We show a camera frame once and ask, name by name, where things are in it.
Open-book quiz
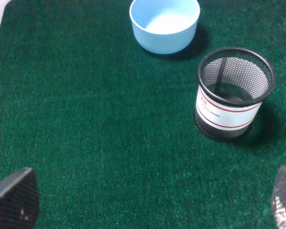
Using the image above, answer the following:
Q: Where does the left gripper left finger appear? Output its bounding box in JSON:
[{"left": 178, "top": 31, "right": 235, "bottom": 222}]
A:
[{"left": 0, "top": 167, "right": 40, "bottom": 229}]

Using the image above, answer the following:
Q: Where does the light blue bowl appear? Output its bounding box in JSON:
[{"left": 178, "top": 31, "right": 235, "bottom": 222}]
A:
[{"left": 129, "top": 0, "right": 200, "bottom": 55}]

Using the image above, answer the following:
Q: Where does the black mesh pen holder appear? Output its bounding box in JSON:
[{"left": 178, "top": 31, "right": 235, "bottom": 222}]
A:
[{"left": 194, "top": 47, "right": 276, "bottom": 142}]

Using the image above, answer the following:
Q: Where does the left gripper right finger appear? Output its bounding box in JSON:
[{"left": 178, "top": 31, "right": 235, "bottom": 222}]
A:
[{"left": 271, "top": 165, "right": 286, "bottom": 229}]

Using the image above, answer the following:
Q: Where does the green table cloth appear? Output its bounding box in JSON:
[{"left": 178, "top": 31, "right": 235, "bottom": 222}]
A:
[{"left": 0, "top": 0, "right": 286, "bottom": 229}]

